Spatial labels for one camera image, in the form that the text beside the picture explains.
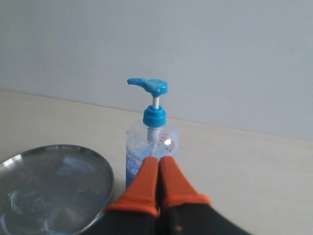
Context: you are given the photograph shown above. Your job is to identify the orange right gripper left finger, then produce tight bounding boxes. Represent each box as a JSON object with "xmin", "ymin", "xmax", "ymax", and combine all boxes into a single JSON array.
[{"xmin": 105, "ymin": 157, "xmax": 159, "ymax": 235}]

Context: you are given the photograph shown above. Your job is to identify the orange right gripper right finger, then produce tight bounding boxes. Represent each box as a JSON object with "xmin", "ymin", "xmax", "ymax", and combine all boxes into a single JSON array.
[{"xmin": 159, "ymin": 156, "xmax": 247, "ymax": 235}]

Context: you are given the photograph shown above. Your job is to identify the blue soap pump bottle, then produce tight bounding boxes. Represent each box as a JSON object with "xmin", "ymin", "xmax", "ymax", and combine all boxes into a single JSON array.
[{"xmin": 126, "ymin": 78, "xmax": 179, "ymax": 187}]

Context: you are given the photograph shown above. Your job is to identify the round stainless steel plate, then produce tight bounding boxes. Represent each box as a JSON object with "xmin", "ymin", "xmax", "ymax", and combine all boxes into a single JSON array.
[{"xmin": 0, "ymin": 144, "xmax": 114, "ymax": 235}]

